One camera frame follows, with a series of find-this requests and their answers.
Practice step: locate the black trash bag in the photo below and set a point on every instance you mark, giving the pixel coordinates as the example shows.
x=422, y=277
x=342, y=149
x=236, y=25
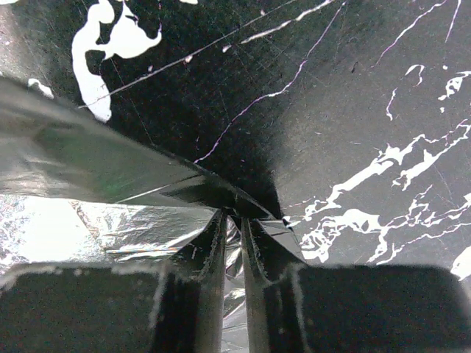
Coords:
x=75, y=191

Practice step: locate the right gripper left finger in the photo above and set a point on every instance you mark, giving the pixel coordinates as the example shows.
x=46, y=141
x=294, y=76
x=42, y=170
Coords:
x=174, y=305

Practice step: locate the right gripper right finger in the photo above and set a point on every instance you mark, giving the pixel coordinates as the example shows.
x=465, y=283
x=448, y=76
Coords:
x=296, y=307

